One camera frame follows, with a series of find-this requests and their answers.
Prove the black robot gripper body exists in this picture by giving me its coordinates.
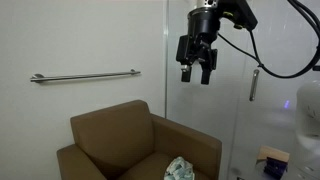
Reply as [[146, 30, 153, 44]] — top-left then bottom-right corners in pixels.
[[176, 7, 220, 70]]

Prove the white blue patterned towel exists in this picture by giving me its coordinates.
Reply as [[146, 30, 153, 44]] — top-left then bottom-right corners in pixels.
[[164, 156, 195, 180]]

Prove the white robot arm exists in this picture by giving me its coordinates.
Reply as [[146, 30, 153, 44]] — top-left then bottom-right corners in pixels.
[[176, 0, 220, 85]]

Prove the brown armchair sofa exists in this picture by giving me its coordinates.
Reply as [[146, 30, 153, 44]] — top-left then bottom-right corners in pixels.
[[57, 100, 222, 180]]

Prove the glass shower door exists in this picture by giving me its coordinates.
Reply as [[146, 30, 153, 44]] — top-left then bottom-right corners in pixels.
[[166, 0, 319, 180]]

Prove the tan cardboard box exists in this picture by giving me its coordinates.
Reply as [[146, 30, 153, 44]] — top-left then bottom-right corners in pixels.
[[256, 146, 290, 163]]

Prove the blue purple object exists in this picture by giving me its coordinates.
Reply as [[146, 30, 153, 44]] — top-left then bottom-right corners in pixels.
[[263, 157, 288, 180]]

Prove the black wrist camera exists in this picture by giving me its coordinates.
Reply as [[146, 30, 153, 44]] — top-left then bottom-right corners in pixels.
[[218, 0, 258, 31]]

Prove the chrome shower door handle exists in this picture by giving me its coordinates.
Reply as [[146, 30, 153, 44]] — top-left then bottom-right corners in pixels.
[[249, 69, 260, 102]]

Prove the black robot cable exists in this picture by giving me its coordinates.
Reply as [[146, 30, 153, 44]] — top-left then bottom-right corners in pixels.
[[217, 0, 320, 80]]

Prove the chrome wall towel bar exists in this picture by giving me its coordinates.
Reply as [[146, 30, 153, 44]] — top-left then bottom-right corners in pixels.
[[30, 69, 140, 83]]

